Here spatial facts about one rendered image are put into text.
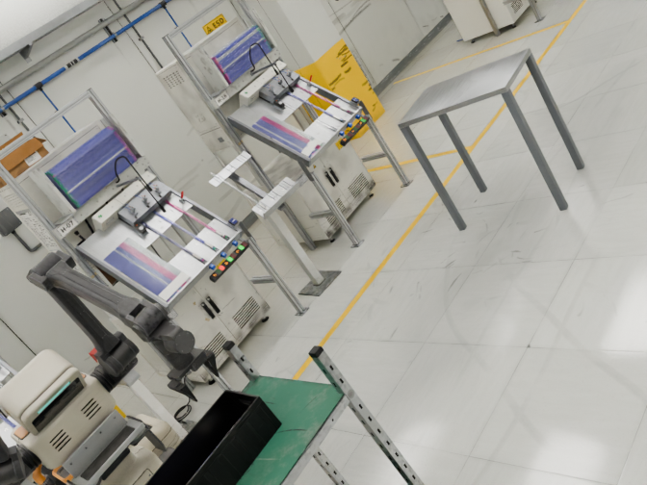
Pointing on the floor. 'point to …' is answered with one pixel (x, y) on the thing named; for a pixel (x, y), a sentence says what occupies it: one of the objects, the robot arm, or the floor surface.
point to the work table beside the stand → (475, 81)
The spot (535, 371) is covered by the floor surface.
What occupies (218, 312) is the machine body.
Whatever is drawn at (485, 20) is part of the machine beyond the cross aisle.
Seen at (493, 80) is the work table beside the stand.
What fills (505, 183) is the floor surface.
